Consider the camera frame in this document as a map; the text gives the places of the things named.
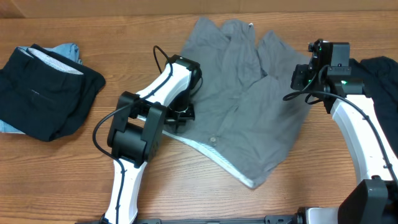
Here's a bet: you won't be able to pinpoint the dark teal t-shirt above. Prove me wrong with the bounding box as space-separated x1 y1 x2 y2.
349 56 397 154

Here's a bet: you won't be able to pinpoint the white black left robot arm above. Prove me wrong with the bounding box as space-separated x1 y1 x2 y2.
100 55 202 223

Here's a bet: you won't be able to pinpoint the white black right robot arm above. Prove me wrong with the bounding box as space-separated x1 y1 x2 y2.
282 39 397 223

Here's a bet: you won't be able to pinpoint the light blue jeans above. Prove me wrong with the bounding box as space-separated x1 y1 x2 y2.
1 43 83 134

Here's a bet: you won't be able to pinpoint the grey shorts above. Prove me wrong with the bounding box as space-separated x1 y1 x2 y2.
164 18 310 189

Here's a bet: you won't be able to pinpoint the folded black shorts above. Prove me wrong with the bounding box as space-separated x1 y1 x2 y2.
1 44 106 142

